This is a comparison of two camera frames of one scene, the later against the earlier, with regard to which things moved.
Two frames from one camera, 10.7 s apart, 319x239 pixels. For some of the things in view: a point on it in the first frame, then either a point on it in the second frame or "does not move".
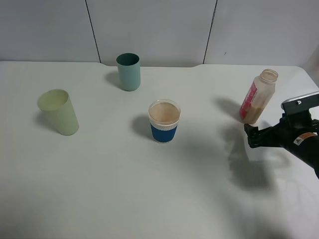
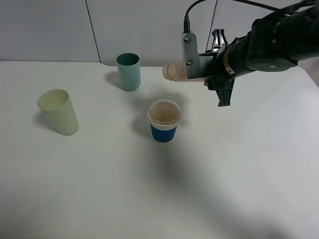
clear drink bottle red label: [261, 90] to [177, 71]
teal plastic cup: [128, 66] does not move
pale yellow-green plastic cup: [57, 104] does not move
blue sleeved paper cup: [164, 115] does not move
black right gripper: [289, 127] to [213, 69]
